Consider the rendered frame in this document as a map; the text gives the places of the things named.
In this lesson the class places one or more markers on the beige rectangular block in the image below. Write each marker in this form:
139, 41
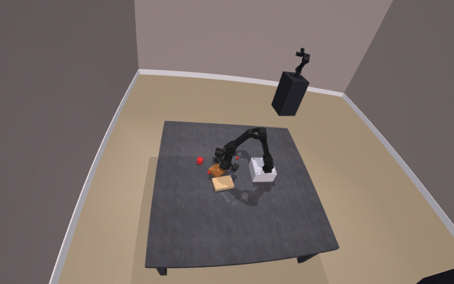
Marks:
222, 183

